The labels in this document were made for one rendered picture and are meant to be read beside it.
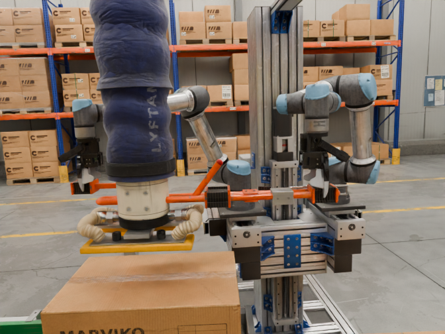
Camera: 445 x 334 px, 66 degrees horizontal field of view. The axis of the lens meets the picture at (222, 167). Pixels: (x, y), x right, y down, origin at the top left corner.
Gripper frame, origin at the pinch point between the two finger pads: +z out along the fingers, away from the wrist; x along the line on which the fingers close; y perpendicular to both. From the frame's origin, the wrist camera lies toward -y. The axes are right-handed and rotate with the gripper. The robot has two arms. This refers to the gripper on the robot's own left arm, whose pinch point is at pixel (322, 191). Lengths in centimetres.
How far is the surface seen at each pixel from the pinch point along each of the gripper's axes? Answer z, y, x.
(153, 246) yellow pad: 11, 55, 16
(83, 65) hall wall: -160, 400, -808
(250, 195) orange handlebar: -0.2, 24.4, 3.6
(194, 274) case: 29, 45, -2
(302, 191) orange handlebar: -0.7, 7.3, 2.4
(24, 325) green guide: 61, 122, -22
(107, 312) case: 30, 69, 19
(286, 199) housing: 1.3, 12.8, 3.7
